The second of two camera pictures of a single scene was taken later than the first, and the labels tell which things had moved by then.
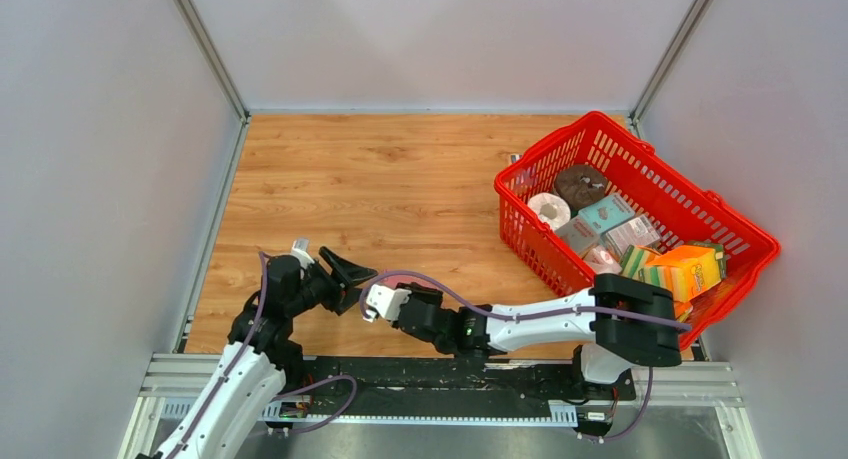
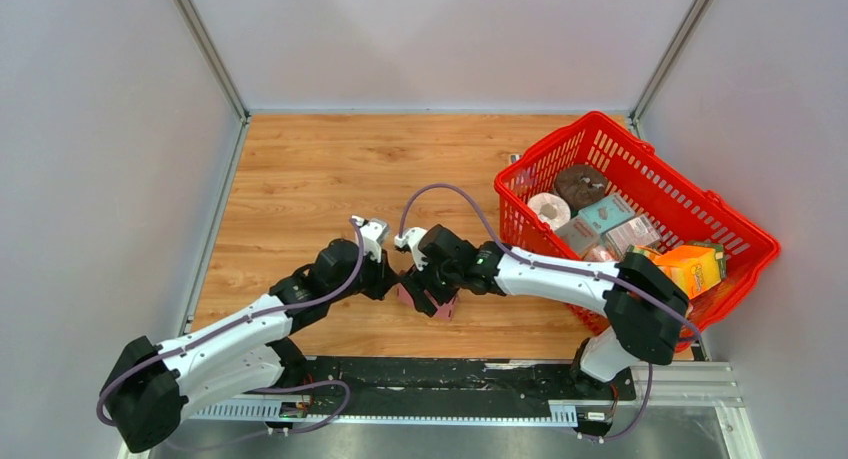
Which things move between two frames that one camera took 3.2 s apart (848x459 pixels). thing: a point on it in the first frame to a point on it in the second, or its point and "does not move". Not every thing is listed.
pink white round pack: x=603 y=261 does not move
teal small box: x=607 y=213 does not move
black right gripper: x=420 y=293 to x=417 y=283
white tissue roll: x=551 y=208 does not move
